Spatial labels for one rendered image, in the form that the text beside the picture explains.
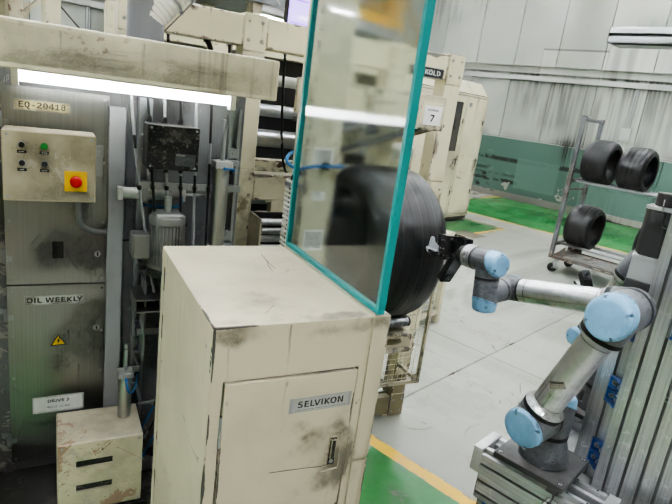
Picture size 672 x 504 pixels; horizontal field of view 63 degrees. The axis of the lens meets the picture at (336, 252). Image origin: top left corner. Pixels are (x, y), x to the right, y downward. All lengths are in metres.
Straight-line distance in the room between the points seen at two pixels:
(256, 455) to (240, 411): 0.12
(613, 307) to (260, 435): 0.89
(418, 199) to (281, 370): 1.03
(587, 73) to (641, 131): 1.71
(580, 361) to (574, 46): 12.30
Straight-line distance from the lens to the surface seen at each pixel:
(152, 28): 2.01
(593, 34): 13.58
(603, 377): 1.99
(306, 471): 1.33
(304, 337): 1.14
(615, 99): 13.20
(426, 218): 1.98
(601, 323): 1.52
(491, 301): 1.73
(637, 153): 7.11
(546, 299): 1.76
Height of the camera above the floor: 1.70
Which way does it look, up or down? 15 degrees down
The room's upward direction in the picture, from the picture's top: 8 degrees clockwise
